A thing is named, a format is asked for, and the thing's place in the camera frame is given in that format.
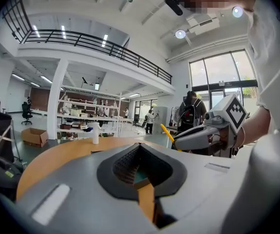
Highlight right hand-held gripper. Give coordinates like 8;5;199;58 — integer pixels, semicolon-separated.
173;93;248;157

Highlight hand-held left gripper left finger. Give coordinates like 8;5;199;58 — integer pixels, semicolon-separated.
97;142;141;201

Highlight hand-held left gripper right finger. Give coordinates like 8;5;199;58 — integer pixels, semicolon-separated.
139;142;188;202

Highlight person's right forearm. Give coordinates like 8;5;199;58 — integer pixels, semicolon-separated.
236;106;272;149

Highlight white bottle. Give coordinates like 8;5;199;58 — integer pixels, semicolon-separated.
91;121;100;145

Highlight white shelving rack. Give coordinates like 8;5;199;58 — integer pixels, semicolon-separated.
56;84;134;139

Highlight person's white shirt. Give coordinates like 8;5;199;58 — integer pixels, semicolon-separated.
246;0;280;137

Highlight brown cardboard carton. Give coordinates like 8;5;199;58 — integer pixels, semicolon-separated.
20;127;49;148

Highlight white pillar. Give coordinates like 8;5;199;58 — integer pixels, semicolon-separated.
46;58;69;140

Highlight ceiling air conditioner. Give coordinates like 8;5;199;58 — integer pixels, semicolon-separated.
185;14;220;36

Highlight black office chair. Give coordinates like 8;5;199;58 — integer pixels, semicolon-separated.
20;101;34;126

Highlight black bag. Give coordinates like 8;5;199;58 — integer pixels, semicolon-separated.
0;149;25;196

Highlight black balcony railing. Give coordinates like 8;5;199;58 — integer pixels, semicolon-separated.
1;0;173;85

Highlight black head camera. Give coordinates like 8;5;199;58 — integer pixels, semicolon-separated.
162;0;184;17

